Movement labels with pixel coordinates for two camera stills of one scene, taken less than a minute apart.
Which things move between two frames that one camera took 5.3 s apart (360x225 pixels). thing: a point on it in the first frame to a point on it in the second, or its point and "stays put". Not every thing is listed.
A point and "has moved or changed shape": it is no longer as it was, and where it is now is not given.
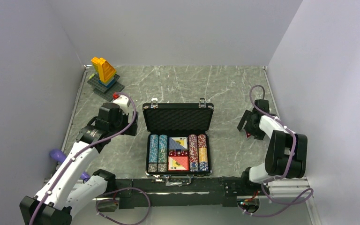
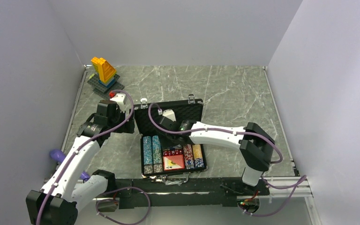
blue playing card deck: [178, 143] has moved or changed shape
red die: [176, 153] to [168, 153]
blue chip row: [153, 153] to [147, 155]
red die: [184, 153] to [178, 152]
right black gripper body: [258, 133] to [168, 141]
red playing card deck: [178, 163] has moved or changed shape
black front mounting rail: [140, 192] stays put
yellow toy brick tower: [106, 72] stays put
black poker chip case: [177, 144] has moved or changed shape
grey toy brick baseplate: [108, 92] stays put
